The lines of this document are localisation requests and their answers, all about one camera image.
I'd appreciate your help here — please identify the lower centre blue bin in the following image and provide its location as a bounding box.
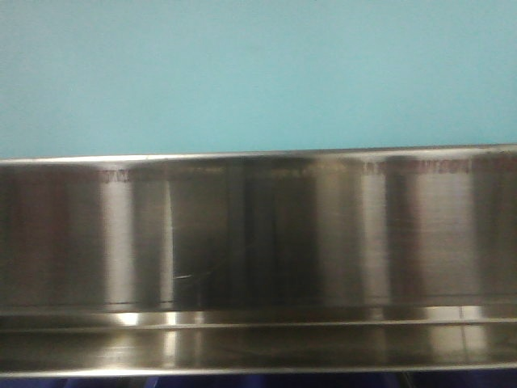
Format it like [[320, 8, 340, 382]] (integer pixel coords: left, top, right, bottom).
[[146, 373, 401, 388]]

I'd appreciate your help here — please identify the light blue bin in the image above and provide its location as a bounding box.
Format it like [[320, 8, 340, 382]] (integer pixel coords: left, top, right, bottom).
[[1, 1, 516, 158]]

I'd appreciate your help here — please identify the steel shelf front beam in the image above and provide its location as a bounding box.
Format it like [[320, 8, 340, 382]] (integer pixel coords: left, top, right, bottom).
[[1, 145, 516, 377]]

